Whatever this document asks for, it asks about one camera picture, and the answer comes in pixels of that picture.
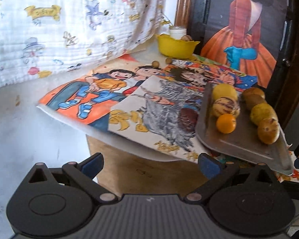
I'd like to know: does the brown oval fruit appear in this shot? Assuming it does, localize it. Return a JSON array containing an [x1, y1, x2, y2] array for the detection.
[[242, 87, 265, 100]]

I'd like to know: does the winnie pooh poster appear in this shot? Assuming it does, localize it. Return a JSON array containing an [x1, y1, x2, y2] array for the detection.
[[189, 54, 246, 77]]

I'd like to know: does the yellow plastic bowl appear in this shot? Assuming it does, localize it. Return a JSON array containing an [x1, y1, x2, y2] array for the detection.
[[156, 34, 200, 59]]

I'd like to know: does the white glass jar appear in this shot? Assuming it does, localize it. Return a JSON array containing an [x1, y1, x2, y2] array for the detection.
[[169, 26, 187, 40]]

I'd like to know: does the white cartoon print cloth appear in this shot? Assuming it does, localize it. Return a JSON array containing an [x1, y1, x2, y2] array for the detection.
[[0, 0, 165, 88]]

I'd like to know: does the brown-green fruit on tray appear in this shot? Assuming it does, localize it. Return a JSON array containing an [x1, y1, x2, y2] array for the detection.
[[257, 118, 280, 145]]

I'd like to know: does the anime fighters poster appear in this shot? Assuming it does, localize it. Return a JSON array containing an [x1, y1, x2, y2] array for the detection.
[[150, 59, 258, 95]]

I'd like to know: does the metal baking tray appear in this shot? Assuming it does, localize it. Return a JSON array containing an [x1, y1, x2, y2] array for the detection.
[[196, 83, 294, 176]]

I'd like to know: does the striped brown fruit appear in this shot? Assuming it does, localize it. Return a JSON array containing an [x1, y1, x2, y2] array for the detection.
[[212, 97, 240, 118]]

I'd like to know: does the small orange fruit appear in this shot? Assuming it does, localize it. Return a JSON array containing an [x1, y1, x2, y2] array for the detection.
[[216, 114, 237, 134]]

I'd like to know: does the small brown round fruit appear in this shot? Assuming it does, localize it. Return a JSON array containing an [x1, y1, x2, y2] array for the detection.
[[152, 61, 160, 68], [165, 58, 173, 64]]

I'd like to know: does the yellow lemon fruit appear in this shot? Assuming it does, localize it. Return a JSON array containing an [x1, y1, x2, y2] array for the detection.
[[212, 83, 238, 101]]

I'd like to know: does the green-brown fruit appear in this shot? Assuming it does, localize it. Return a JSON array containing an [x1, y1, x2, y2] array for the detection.
[[250, 103, 278, 126]]

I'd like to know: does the grey haired character poster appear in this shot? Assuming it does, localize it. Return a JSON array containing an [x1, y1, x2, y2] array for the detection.
[[108, 76, 208, 162]]

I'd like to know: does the girl bubblegum poster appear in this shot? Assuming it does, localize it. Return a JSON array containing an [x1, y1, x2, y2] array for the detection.
[[200, 0, 288, 87]]

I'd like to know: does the two boys cartoon poster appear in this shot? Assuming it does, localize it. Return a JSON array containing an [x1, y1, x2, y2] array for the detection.
[[38, 55, 158, 132]]

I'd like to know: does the striped fruit in bowl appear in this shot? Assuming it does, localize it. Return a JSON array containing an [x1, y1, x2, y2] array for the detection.
[[181, 35, 192, 42]]

